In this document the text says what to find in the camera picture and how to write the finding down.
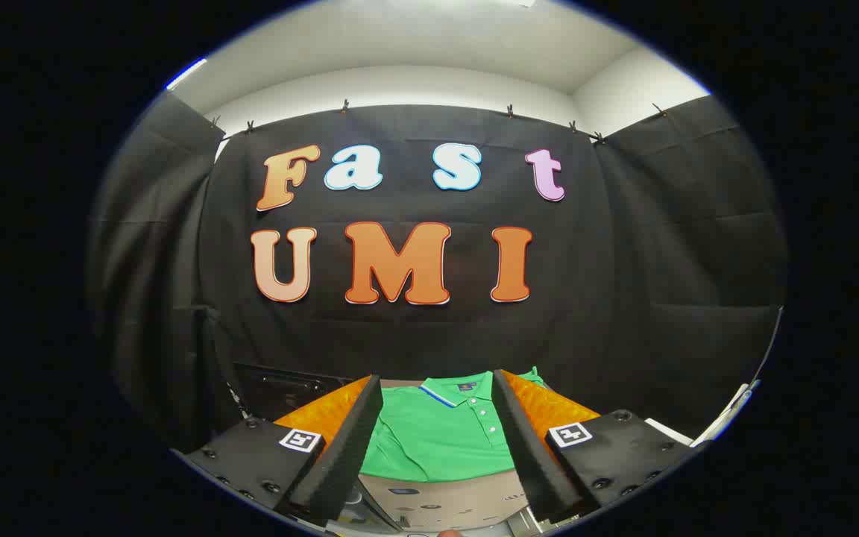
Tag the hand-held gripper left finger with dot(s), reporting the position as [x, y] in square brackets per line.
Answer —
[355, 447]

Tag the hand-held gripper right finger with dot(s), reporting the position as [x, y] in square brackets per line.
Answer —
[523, 447]

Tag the green polo shirt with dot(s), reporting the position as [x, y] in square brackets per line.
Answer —
[437, 440]

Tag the black backdrop cloth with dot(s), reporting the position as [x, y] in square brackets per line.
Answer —
[414, 335]

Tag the row of black cloth clips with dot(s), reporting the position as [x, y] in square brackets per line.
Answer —
[345, 107]

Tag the ceiling light strip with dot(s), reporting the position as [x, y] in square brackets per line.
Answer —
[186, 74]

